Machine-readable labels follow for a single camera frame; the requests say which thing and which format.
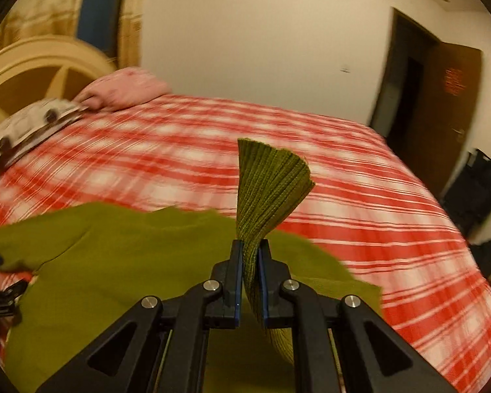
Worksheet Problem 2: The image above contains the black bag by wall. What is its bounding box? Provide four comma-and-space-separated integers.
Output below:
439, 149, 491, 279

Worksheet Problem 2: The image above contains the green striped knit sweater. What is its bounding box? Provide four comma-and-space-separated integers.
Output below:
0, 139, 381, 392

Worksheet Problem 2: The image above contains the pink pillow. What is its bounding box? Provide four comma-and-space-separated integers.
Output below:
73, 66, 172, 112

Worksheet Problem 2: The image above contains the dark brown wooden door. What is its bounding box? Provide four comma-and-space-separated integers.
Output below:
369, 9, 483, 197

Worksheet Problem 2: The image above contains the beige patterned curtain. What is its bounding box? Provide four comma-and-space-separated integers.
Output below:
0, 0, 143, 67

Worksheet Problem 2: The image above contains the cream wooden headboard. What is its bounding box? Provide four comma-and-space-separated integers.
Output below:
0, 35, 116, 123

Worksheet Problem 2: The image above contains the red white plaid bedsheet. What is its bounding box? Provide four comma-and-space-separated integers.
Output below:
0, 95, 491, 392

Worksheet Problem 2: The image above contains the white car print pillow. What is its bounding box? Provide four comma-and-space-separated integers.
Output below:
0, 99, 85, 168

